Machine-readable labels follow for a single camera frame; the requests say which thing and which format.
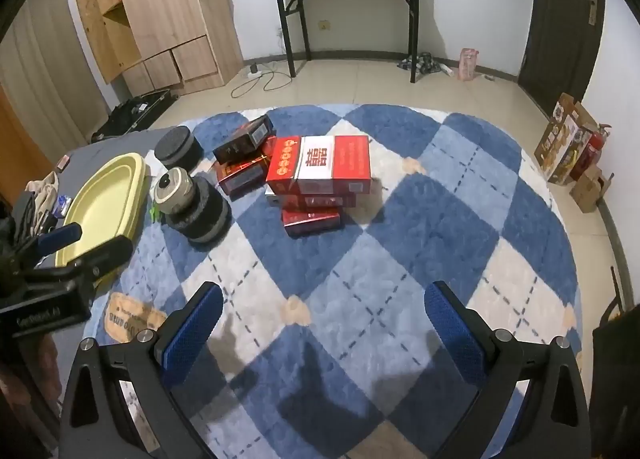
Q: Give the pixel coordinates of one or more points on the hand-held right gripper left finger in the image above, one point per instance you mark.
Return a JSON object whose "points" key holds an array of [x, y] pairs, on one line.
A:
{"points": [[192, 329]]}

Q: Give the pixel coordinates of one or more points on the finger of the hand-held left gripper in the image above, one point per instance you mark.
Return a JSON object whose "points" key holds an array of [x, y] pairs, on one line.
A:
{"points": [[112, 250], [60, 238]]}

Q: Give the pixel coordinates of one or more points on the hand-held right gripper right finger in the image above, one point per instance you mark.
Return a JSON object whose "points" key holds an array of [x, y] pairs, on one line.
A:
{"points": [[455, 334]]}

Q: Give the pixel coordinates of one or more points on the pale yellow plastic basin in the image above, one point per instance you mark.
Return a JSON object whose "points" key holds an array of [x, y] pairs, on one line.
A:
{"points": [[100, 204]]}

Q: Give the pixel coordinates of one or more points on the black foam cylinder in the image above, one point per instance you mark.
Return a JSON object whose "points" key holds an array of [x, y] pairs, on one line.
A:
{"points": [[200, 219], [177, 146]]}

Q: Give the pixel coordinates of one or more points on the dark red box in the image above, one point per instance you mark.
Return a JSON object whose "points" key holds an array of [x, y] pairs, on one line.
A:
{"points": [[240, 174]]}

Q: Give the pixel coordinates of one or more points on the black box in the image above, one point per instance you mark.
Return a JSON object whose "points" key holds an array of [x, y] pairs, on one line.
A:
{"points": [[242, 139]]}

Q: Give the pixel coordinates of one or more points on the red white gold-patterned box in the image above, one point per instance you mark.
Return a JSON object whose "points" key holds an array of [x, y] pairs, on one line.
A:
{"points": [[320, 164]]}

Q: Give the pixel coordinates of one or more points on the blue white packet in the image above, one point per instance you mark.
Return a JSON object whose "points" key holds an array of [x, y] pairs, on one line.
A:
{"points": [[62, 205]]}

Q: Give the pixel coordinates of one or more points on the beige garment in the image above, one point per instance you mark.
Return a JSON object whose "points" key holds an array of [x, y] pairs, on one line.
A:
{"points": [[44, 194]]}

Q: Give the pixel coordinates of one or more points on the black jacket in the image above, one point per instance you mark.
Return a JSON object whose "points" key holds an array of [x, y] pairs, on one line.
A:
{"points": [[10, 234]]}

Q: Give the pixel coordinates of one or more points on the small green object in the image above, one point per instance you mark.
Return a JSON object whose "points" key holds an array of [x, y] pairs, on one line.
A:
{"points": [[156, 214]]}

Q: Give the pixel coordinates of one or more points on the orange wooden door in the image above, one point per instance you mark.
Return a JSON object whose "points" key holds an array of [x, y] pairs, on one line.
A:
{"points": [[20, 149]]}

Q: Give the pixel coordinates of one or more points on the blue plaid rug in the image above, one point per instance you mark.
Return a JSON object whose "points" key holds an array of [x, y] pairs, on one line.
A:
{"points": [[400, 239]]}

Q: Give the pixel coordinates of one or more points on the black equipment case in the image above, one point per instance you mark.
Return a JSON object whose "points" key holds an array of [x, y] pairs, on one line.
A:
{"points": [[135, 111]]}

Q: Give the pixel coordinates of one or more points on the dark object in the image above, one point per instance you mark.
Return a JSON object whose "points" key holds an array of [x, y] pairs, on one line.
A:
{"points": [[617, 364]]}

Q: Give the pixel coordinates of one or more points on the beige curtain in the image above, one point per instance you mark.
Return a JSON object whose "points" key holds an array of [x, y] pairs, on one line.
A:
{"points": [[45, 64]]}

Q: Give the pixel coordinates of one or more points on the small brown cardboard box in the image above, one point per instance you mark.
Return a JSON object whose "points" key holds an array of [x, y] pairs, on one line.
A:
{"points": [[590, 189]]}

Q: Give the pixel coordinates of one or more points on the printed cardboard box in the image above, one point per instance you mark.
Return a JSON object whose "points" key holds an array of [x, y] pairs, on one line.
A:
{"points": [[562, 139]]}

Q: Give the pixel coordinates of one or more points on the white power strip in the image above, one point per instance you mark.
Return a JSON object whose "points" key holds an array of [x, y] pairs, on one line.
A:
{"points": [[255, 71]]}

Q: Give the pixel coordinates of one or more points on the red fire extinguisher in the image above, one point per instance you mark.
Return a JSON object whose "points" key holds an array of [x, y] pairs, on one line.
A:
{"points": [[592, 149]]}

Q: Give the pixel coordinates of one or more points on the wooden wardrobe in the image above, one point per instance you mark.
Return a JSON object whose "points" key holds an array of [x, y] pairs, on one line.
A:
{"points": [[165, 14]]}

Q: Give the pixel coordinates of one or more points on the pink bag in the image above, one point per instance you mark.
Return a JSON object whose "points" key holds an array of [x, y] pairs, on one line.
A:
{"points": [[469, 64]]}

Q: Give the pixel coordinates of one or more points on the dark brown door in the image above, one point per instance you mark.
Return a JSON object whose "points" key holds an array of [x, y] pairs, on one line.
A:
{"points": [[560, 24]]}

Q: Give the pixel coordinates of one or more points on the wall outlet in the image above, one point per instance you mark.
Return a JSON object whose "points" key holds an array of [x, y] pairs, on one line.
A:
{"points": [[325, 26]]}

